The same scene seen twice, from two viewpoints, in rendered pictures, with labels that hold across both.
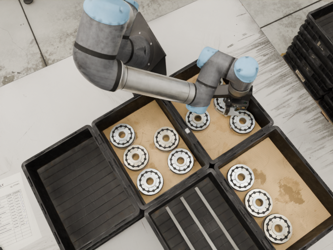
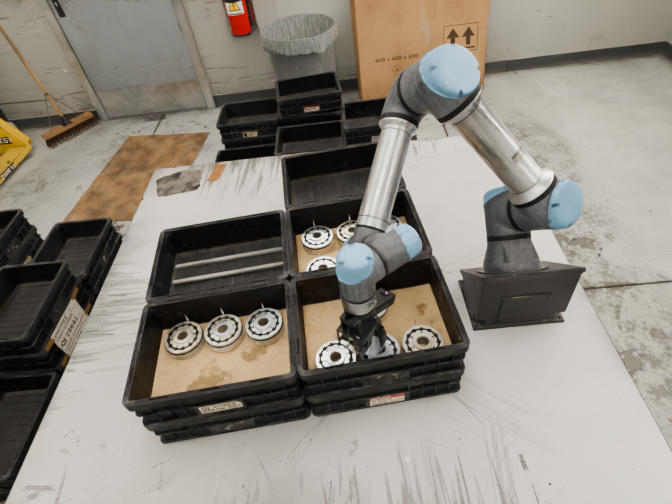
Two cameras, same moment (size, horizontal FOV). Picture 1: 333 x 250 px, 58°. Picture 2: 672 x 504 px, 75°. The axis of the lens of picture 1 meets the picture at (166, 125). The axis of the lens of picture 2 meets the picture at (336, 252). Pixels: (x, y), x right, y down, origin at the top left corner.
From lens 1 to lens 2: 1.08 m
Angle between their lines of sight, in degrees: 55
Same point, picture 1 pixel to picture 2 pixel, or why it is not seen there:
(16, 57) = (629, 255)
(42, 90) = not seen: hidden behind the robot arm
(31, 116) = (464, 186)
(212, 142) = (329, 317)
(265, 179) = (245, 359)
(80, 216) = (321, 187)
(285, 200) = (205, 370)
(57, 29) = not seen: outside the picture
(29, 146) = (427, 181)
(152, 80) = (382, 159)
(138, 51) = (498, 249)
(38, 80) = not seen: hidden behind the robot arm
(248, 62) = (357, 256)
